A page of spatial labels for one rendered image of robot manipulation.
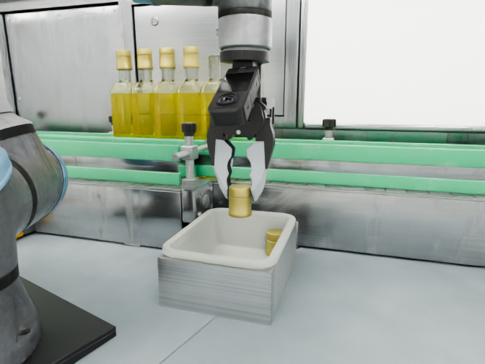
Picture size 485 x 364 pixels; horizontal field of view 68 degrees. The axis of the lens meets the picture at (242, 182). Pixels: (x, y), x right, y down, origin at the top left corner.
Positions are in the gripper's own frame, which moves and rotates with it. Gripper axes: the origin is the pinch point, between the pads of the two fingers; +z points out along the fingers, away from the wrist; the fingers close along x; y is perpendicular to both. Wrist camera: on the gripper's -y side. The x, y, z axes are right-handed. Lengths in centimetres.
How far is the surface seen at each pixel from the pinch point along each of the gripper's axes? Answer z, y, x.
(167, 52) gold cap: -23.4, 25.2, 24.2
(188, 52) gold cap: -23.2, 25.0, 19.2
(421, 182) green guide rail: 1.4, 22.3, -28.5
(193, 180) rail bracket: 1.4, 10.5, 12.4
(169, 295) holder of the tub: 14.6, -6.7, 8.8
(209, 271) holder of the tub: 9.9, -6.8, 2.3
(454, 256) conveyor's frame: 14.6, 20.4, -35.2
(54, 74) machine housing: -20, 43, 72
